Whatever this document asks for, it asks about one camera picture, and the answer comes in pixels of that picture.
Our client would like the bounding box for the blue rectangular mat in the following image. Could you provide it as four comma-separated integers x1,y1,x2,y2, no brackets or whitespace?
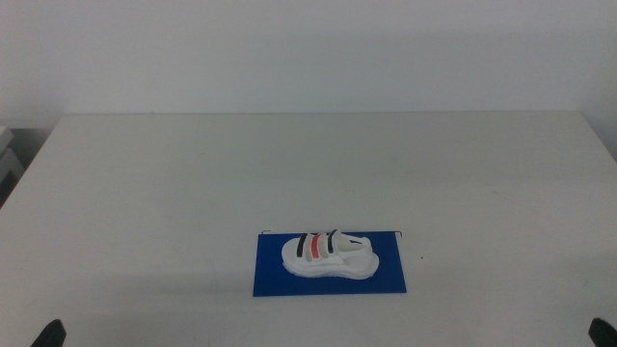
252,230,408,298

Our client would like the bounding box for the white side cabinet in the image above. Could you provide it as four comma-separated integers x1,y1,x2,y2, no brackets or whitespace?
0,124,26,206

